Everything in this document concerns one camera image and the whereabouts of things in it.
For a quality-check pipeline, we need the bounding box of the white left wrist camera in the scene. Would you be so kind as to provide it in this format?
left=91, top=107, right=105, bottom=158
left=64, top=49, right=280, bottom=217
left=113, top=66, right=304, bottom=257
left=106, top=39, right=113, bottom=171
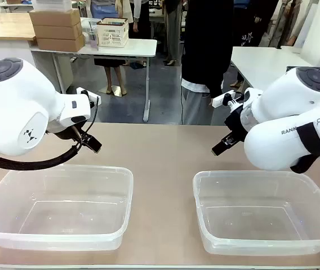
left=76, top=87, right=102, bottom=107

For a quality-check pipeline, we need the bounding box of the person in dark printed clothes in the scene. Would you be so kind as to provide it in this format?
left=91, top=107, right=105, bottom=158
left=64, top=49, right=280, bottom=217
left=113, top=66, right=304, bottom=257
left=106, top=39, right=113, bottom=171
left=229, top=0, right=279, bottom=88

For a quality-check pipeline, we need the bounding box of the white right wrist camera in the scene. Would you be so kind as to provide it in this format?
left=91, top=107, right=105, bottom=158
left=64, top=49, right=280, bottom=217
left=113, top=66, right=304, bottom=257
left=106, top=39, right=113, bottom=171
left=211, top=91, right=246, bottom=113

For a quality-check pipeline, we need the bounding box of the black braided cable sleeve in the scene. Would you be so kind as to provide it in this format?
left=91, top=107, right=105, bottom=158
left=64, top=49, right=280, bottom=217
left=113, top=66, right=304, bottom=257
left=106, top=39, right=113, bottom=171
left=0, top=142, right=83, bottom=172

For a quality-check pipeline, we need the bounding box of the white table with grey legs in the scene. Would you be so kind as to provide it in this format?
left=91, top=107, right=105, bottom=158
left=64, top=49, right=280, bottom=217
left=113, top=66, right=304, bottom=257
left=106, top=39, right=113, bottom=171
left=30, top=38, right=158, bottom=123

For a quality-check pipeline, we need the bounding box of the person in black top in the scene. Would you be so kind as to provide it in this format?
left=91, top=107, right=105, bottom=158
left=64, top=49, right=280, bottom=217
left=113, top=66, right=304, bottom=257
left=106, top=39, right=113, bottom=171
left=180, top=0, right=234, bottom=125

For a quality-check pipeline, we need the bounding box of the clear cup with purple drink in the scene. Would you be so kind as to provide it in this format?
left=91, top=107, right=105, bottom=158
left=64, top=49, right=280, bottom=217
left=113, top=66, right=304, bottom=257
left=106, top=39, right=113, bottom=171
left=88, top=26, right=100, bottom=52

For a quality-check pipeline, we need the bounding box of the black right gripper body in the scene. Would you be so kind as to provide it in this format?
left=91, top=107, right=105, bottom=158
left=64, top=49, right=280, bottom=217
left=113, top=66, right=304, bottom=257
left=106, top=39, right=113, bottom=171
left=224, top=108, right=248, bottom=140

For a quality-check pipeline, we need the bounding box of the brown cardboard box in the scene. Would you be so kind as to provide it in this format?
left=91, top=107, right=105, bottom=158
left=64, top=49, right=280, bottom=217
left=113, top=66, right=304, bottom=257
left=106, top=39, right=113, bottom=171
left=29, top=8, right=82, bottom=28
left=35, top=35, right=85, bottom=53
left=32, top=23, right=83, bottom=40

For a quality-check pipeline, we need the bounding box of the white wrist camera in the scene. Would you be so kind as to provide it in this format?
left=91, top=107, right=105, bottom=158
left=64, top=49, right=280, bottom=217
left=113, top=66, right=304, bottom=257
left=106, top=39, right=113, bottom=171
left=211, top=91, right=246, bottom=113
left=76, top=87, right=102, bottom=107

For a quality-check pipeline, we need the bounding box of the light wooden desk top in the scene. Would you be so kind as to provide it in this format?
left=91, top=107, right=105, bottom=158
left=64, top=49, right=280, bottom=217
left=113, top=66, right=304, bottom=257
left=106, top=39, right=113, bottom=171
left=0, top=12, right=37, bottom=42

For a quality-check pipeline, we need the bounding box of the person in black skirt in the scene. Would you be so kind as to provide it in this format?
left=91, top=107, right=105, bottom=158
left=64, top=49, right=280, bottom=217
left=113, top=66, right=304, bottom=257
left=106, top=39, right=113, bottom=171
left=90, top=0, right=135, bottom=96

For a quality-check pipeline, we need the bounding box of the cream plastic lattice basket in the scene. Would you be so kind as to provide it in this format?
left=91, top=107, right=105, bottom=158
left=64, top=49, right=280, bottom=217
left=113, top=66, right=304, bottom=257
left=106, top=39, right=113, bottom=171
left=96, top=17, right=130, bottom=48

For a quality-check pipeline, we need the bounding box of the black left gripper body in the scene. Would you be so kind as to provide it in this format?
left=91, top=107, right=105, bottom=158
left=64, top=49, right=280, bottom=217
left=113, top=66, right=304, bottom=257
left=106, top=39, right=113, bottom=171
left=54, top=125, right=82, bottom=141

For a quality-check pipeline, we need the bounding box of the black strap on right arm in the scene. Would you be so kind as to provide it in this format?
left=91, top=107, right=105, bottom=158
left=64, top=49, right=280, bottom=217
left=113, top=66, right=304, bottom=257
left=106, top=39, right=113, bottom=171
left=290, top=121, right=320, bottom=174

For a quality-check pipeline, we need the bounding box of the clear plastic bin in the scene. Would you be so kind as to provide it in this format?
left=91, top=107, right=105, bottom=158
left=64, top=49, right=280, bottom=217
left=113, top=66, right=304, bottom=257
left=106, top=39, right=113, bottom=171
left=0, top=164, right=134, bottom=252
left=192, top=169, right=320, bottom=256

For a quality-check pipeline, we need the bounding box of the person in beige trousers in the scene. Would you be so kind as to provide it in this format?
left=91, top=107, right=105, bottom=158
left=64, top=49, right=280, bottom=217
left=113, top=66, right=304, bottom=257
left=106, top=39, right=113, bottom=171
left=162, top=0, right=184, bottom=67

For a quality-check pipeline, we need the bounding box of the thin black camera cable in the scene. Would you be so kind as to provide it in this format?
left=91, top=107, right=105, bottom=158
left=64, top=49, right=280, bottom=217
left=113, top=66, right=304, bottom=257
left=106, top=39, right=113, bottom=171
left=74, top=96, right=99, bottom=150

